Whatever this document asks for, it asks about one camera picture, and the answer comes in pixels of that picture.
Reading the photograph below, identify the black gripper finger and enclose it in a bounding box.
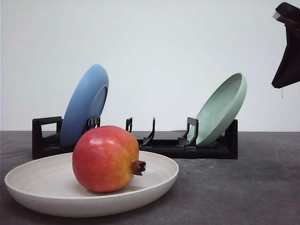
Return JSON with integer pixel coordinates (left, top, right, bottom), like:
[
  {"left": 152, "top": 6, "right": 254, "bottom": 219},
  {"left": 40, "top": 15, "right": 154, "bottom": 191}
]
[{"left": 271, "top": 2, "right": 300, "bottom": 88}]

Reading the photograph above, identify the red pomegranate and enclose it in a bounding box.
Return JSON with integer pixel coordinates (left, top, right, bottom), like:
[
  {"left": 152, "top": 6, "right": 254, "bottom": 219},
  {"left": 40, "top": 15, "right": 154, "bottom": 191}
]
[{"left": 72, "top": 126, "right": 147, "bottom": 193}]

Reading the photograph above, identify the white plate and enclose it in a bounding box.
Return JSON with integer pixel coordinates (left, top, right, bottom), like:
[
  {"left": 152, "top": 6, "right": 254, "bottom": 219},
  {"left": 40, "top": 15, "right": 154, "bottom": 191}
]
[{"left": 4, "top": 151, "right": 179, "bottom": 218}]

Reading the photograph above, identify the light green plate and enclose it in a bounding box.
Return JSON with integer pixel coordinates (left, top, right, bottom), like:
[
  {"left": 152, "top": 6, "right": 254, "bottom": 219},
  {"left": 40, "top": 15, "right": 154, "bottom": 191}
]
[{"left": 188, "top": 73, "right": 248, "bottom": 146}]

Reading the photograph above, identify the blue plate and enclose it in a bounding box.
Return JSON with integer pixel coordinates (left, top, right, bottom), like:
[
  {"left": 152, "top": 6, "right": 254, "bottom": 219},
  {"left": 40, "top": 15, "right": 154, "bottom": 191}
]
[{"left": 60, "top": 64, "right": 109, "bottom": 148}]

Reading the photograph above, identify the black plate rack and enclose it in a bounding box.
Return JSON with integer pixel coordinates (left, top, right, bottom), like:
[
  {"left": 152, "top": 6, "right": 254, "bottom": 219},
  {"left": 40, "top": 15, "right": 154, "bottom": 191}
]
[{"left": 32, "top": 116, "right": 238, "bottom": 159}]

